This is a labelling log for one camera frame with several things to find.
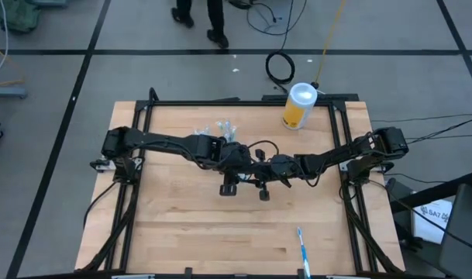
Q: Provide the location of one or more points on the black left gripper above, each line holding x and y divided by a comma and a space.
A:
237, 159

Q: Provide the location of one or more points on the orange white toothbrush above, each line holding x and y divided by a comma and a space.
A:
208, 130

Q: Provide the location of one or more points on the white printed sheet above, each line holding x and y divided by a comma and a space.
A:
429, 228

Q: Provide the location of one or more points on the grey desk leg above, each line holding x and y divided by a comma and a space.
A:
7, 92

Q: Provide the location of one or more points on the person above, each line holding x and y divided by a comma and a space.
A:
216, 19

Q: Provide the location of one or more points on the purple white toothbrush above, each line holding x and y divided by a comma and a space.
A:
199, 132

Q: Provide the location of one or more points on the yellow wipes canister white lid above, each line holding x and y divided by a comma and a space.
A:
297, 110

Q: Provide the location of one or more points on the black chair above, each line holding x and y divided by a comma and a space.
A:
464, 232

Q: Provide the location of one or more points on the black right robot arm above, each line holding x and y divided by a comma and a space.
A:
336, 157

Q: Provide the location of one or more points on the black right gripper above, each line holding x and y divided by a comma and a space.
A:
282, 166

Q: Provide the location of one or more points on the black metal table frame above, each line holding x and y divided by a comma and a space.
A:
235, 103

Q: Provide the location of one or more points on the green white toothbrush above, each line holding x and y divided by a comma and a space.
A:
231, 133
219, 125

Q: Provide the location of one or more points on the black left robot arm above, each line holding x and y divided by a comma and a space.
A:
162, 143

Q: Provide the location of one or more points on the green bag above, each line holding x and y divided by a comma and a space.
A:
18, 15

